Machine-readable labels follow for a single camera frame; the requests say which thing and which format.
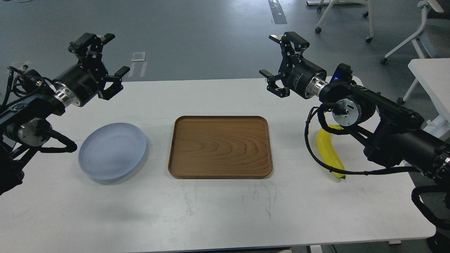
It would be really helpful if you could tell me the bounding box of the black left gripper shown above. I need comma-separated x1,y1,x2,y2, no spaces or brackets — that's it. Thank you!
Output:
53,33,130,107

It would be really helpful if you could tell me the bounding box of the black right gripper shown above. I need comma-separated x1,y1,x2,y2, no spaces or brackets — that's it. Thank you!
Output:
259,32,327,99

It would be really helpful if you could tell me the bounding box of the yellow banana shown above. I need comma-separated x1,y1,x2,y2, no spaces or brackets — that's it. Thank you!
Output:
316,128,345,170

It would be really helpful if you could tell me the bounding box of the light blue plate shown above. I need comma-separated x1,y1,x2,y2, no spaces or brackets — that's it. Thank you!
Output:
78,122,147,181

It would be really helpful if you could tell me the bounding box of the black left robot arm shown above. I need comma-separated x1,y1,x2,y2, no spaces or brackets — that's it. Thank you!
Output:
0,33,130,193

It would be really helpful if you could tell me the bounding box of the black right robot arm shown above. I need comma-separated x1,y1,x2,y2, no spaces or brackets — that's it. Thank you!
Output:
259,32,450,230

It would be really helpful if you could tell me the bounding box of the white rolling chair base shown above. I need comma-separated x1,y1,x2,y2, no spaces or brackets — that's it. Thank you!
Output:
306,0,375,44

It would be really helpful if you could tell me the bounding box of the brown wooden tray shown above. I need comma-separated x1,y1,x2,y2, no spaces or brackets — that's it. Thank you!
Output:
168,116,273,179

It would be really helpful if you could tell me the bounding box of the white side table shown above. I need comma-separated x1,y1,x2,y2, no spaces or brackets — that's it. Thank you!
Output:
398,58,450,140

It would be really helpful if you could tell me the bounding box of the white office chair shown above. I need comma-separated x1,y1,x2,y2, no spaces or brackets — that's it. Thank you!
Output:
380,0,450,65

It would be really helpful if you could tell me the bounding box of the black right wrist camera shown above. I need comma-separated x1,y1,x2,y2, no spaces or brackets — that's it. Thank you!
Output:
331,63,353,82

